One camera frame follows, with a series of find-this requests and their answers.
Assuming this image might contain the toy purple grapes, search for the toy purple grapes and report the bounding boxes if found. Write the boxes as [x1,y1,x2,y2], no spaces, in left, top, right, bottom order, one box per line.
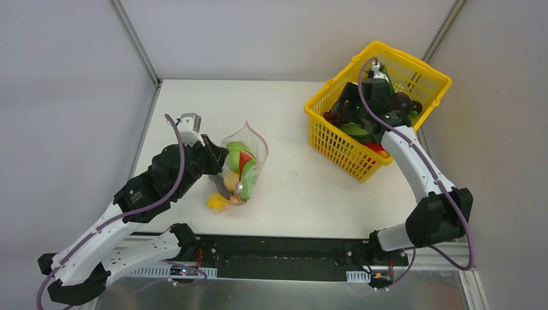
[323,110,344,127]

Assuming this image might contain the green toy cabbage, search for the green toy cabbage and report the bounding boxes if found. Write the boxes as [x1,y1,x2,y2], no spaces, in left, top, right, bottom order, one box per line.
[227,141,253,173]

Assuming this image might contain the toy watermelon slice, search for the toy watermelon slice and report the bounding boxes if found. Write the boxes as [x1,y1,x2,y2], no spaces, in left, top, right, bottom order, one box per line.
[239,150,257,179]

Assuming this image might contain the clear zip top bag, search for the clear zip top bag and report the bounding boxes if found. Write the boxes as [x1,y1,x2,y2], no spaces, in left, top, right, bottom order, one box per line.
[206,122,269,211]

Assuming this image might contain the yellow toy lemon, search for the yellow toy lemon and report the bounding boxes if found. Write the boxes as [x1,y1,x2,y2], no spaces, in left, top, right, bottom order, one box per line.
[206,192,231,211]
[223,171,240,193]

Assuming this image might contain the small green toy vegetable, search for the small green toy vegetable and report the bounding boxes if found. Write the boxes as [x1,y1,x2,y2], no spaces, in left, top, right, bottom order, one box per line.
[240,165,257,201]

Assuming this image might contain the toy steak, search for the toy steak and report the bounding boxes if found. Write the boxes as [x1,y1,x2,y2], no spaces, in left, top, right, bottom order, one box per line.
[209,175,242,205]

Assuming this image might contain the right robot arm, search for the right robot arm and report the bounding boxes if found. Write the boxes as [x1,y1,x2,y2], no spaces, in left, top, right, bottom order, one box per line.
[333,78,473,265]

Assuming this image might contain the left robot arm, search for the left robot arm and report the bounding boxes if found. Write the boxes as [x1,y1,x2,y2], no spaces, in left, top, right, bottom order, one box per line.
[38,134,229,306]

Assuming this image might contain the red toy tomato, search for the red toy tomato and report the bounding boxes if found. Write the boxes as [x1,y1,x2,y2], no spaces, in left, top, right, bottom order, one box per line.
[364,143,386,153]

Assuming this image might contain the toy eggplant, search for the toy eggplant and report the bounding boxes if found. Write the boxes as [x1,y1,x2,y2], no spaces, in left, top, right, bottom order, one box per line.
[390,92,423,117]

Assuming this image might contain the toy orange fruit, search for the toy orange fruit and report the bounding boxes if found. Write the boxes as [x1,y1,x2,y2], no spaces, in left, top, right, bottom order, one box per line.
[377,150,390,158]

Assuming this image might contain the yellow plastic basket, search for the yellow plastic basket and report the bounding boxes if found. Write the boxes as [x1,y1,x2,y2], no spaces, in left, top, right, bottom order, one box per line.
[304,41,452,182]

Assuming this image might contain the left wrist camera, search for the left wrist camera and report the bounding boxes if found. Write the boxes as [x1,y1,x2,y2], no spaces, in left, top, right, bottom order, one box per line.
[176,113,205,145]

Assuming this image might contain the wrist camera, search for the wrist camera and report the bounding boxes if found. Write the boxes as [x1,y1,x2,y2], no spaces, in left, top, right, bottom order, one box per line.
[371,62,390,82]
[176,113,205,145]

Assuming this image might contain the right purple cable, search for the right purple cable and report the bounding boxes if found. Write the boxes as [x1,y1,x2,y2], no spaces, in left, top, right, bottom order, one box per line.
[357,57,477,272]

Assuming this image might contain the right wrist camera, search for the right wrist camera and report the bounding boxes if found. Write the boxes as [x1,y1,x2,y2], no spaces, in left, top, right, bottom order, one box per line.
[371,62,390,82]

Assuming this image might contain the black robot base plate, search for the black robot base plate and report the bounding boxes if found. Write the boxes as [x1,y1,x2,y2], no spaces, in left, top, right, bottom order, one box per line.
[175,234,409,282]

